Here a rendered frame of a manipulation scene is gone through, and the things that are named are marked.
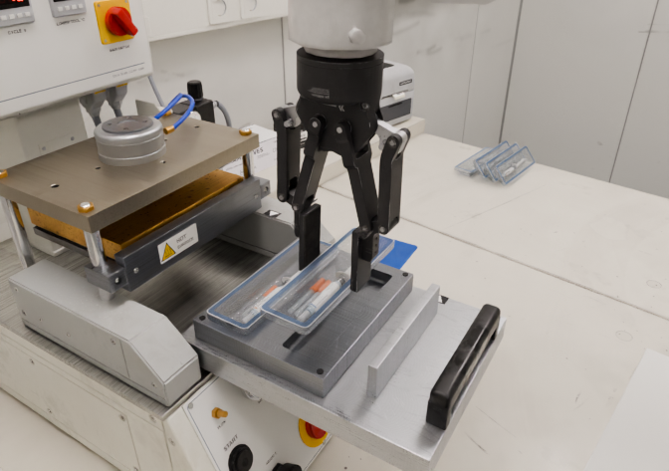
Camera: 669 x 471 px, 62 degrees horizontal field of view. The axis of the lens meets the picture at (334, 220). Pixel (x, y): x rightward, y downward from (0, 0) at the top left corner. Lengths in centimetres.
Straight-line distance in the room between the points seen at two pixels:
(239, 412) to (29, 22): 52
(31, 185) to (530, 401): 71
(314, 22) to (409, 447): 36
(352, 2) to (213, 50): 110
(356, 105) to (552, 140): 268
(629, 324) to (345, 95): 76
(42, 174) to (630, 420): 81
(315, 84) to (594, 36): 255
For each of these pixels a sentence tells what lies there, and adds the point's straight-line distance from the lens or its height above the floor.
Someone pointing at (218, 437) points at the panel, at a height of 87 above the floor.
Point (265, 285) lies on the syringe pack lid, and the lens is 64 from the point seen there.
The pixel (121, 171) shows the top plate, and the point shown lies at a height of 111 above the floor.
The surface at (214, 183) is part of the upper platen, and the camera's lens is 75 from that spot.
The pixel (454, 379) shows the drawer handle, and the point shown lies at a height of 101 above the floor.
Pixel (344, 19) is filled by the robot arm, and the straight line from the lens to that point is 45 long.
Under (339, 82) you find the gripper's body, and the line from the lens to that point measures 46.
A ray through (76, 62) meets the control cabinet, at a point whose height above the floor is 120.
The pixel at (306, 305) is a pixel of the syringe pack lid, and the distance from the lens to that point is 54.
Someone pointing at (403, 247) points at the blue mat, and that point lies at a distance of 118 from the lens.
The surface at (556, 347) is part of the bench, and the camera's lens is 100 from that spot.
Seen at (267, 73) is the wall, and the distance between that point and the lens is 166.
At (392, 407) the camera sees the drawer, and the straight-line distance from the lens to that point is 55.
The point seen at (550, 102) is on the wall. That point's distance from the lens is 309.
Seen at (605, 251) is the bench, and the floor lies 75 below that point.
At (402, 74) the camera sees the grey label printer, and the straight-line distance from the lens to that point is 168.
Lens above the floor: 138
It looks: 30 degrees down
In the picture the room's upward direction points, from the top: straight up
